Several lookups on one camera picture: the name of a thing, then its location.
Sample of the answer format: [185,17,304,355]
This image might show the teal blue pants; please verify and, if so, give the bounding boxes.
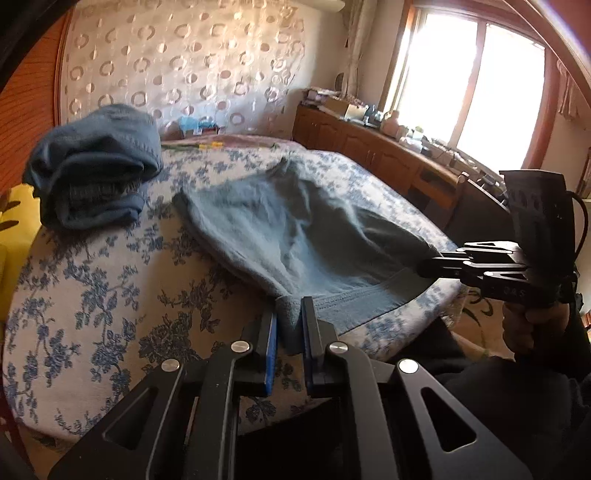
[172,158,438,355]

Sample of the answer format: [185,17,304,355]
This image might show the person's right hand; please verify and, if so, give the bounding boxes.
[502,302,570,354]

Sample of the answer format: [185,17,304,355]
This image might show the long wooden sideboard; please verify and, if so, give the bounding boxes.
[292,103,514,232]

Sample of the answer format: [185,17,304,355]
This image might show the blue floral white bedspread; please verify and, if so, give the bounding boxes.
[1,142,454,441]

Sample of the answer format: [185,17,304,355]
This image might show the bright window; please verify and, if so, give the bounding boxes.
[381,1,560,172]

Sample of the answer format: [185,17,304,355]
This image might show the cardboard box on sideboard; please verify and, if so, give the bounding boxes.
[324,97,368,120]

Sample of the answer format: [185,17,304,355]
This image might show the yellow cushion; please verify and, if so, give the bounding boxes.
[1,184,41,323]

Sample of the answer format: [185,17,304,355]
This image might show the folded blue denim jeans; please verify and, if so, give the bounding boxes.
[22,104,163,231]

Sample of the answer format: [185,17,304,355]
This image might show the colourful floral blanket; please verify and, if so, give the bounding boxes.
[161,134,305,152]

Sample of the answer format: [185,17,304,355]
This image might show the blue tissue box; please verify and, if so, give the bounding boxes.
[177,116,219,137]

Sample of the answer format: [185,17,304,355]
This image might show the circle patterned sheer curtain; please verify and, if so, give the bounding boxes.
[60,1,305,137]

